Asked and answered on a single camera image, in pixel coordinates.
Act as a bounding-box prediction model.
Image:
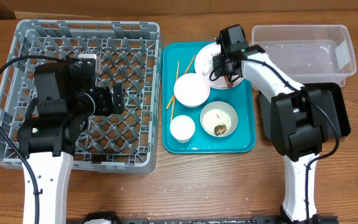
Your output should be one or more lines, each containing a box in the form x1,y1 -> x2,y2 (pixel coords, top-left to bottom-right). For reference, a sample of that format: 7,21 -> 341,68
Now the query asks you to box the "wooden chopstick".
170,60 -> 180,122
165,54 -> 196,110

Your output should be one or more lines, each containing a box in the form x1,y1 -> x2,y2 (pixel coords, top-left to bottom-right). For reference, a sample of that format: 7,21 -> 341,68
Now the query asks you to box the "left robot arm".
17,54 -> 125,223

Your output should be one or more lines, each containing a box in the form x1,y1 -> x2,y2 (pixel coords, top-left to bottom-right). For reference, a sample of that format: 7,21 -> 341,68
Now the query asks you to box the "red wrapper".
225,75 -> 237,88

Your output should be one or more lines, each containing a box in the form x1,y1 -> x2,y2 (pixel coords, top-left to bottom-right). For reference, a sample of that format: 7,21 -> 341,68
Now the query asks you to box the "teal plastic tray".
162,42 -> 256,154

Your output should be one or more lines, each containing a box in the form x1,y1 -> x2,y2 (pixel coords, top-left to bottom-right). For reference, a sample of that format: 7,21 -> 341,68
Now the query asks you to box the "white rice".
201,109 -> 232,136

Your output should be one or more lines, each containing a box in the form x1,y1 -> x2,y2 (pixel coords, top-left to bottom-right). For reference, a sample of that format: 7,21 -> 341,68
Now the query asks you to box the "clear plastic bin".
252,25 -> 357,86

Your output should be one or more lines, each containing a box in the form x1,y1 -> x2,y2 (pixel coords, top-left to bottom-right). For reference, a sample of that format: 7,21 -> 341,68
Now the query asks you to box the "black waste bin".
258,83 -> 351,140

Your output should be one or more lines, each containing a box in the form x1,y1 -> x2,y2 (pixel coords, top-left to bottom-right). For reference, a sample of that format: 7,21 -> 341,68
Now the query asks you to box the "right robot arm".
209,24 -> 351,223

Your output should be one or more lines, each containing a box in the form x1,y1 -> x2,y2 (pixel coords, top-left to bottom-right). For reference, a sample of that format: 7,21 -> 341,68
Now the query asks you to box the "grey plastic dishwasher rack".
0,19 -> 163,174

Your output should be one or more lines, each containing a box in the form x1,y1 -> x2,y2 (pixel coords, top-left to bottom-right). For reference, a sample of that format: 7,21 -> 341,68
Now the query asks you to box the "brown food piece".
214,124 -> 227,136

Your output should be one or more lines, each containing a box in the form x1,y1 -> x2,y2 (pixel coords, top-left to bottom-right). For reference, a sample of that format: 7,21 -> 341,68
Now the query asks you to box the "white round plate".
195,43 -> 228,90

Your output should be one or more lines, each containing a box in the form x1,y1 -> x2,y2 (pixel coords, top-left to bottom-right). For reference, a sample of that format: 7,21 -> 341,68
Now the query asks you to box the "grey bowl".
200,101 -> 239,138

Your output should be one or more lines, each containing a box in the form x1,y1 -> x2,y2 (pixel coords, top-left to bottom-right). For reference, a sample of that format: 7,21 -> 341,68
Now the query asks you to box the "small white cup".
170,115 -> 195,143

